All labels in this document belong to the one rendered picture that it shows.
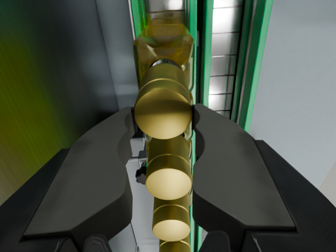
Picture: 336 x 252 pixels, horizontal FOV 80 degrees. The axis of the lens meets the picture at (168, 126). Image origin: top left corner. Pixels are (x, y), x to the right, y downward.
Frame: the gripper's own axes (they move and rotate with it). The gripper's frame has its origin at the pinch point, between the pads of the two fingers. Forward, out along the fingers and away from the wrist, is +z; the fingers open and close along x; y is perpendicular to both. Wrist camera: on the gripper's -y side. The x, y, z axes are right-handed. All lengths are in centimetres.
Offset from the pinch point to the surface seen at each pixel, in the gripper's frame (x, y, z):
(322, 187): 133, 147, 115
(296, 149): 40, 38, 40
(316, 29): 34, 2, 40
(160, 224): -0.9, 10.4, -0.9
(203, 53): 5.4, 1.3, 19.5
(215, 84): 9.1, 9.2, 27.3
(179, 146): 0.9, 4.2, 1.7
